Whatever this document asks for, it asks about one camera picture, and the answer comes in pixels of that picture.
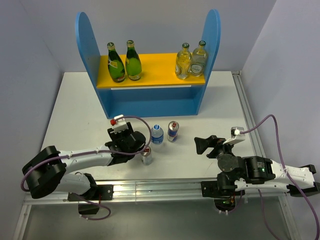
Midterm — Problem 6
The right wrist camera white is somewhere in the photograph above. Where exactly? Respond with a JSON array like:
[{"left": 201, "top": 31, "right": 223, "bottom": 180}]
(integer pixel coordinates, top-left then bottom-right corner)
[{"left": 223, "top": 126, "right": 246, "bottom": 145}]

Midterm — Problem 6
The green glass bottle back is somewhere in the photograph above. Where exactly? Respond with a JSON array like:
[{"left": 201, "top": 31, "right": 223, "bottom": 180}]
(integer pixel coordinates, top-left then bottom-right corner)
[{"left": 107, "top": 42, "right": 126, "bottom": 83}]

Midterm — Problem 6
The green glass bottle front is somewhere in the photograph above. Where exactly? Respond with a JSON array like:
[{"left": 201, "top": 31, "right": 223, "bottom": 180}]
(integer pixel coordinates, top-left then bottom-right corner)
[{"left": 125, "top": 40, "right": 142, "bottom": 81}]

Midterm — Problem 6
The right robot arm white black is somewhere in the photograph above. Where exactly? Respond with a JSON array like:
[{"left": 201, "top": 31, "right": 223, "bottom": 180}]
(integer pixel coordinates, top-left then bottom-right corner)
[{"left": 194, "top": 134, "right": 320, "bottom": 198}]

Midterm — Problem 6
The blue and yellow wooden shelf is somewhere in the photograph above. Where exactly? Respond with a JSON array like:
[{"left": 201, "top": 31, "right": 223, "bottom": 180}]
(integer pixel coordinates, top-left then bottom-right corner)
[{"left": 75, "top": 9, "right": 221, "bottom": 119}]

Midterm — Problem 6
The red bull can back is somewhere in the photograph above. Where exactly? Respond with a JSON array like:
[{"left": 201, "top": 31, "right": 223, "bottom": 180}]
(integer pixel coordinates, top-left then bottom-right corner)
[{"left": 167, "top": 121, "right": 180, "bottom": 142}]

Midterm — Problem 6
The green glass bottle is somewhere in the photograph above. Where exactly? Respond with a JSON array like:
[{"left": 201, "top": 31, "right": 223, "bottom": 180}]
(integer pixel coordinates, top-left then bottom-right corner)
[
  {"left": 125, "top": 40, "right": 142, "bottom": 81},
  {"left": 107, "top": 42, "right": 126, "bottom": 83}
]

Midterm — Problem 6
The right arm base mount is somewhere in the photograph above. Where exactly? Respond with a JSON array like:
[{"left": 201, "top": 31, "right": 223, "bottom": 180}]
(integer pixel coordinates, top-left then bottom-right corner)
[{"left": 200, "top": 180, "right": 245, "bottom": 216}]

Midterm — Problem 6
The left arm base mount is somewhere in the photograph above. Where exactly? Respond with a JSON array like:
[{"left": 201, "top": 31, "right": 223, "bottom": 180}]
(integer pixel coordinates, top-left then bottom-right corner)
[{"left": 67, "top": 184, "right": 114, "bottom": 216}]

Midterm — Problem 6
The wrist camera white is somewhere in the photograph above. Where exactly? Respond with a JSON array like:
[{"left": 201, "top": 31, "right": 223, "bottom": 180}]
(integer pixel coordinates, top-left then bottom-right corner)
[
  {"left": 223, "top": 126, "right": 246, "bottom": 145},
  {"left": 110, "top": 114, "right": 129, "bottom": 134}
]

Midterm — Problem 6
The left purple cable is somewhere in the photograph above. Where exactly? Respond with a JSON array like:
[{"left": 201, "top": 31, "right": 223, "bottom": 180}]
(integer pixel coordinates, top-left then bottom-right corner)
[{"left": 20, "top": 115, "right": 153, "bottom": 192}]

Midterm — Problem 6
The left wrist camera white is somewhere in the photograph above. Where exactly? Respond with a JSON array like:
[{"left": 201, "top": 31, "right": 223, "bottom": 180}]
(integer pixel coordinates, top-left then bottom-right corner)
[{"left": 110, "top": 114, "right": 129, "bottom": 134}]

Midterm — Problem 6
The clear drink glass bottle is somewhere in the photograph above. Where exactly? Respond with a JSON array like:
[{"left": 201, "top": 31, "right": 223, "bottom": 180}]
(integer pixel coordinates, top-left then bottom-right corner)
[{"left": 190, "top": 40, "right": 208, "bottom": 77}]

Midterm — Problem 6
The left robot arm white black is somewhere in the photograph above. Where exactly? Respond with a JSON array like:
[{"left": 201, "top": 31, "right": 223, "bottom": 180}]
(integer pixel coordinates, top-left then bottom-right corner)
[{"left": 21, "top": 122, "right": 147, "bottom": 200}]

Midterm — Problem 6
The aluminium rail frame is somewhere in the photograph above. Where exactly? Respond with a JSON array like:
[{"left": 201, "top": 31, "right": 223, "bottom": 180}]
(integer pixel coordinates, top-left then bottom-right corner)
[{"left": 12, "top": 71, "right": 298, "bottom": 240}]

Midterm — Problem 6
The yellow drink glass bottle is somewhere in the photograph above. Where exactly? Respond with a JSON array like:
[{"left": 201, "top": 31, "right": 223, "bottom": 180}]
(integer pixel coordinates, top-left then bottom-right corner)
[{"left": 175, "top": 42, "right": 192, "bottom": 80}]

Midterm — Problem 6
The silver can front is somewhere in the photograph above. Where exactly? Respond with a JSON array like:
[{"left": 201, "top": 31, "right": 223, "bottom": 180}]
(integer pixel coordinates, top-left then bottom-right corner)
[{"left": 140, "top": 146, "right": 153, "bottom": 166}]

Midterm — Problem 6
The water bottle blue label centre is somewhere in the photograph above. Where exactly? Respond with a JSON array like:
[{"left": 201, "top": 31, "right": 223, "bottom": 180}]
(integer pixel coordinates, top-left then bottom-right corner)
[{"left": 151, "top": 124, "right": 164, "bottom": 151}]

